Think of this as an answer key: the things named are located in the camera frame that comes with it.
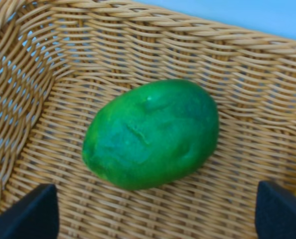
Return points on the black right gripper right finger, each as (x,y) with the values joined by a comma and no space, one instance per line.
(275,213)

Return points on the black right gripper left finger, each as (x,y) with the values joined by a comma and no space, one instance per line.
(35,216)

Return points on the orange wicker basket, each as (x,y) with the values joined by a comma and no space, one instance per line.
(62,60)

